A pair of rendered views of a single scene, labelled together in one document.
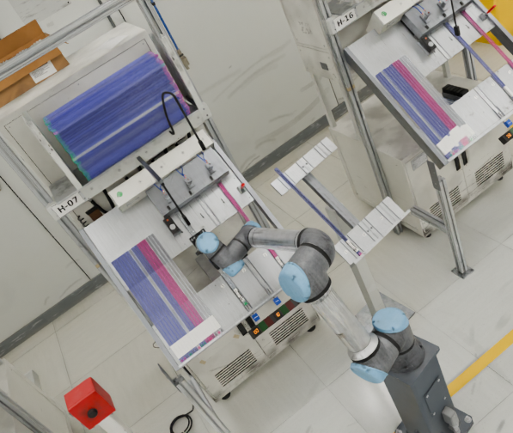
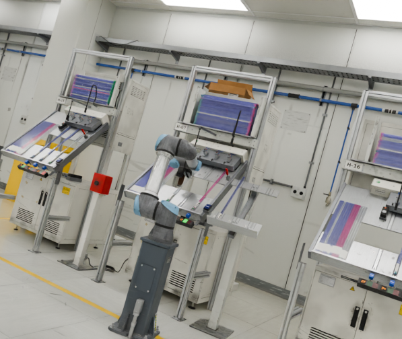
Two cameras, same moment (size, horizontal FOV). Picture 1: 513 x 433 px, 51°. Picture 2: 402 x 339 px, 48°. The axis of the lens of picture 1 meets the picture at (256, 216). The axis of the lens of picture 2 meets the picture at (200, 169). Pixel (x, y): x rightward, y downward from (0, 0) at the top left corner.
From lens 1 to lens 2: 2.53 m
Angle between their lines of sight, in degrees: 53
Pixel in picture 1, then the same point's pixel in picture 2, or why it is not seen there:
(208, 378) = (135, 253)
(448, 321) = not seen: outside the picture
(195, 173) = (223, 157)
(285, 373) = not seen: hidden behind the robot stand
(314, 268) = (170, 139)
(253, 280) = (182, 199)
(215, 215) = (208, 175)
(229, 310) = (161, 197)
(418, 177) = (318, 290)
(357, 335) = (151, 181)
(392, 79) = (344, 207)
